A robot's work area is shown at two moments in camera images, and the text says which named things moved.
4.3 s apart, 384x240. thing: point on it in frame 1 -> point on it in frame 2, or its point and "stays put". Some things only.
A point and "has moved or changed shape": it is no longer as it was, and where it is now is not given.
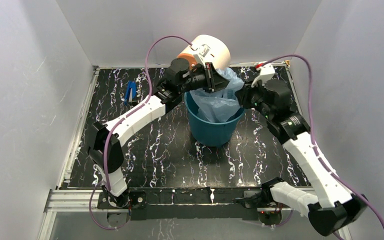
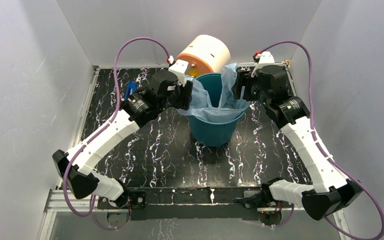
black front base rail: [192, 202] stays put
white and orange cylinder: [219, 57] stays put
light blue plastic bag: [216, 107] has moved or changed shape
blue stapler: [132, 85] stays put
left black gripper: [214, 82] -> [185, 96]
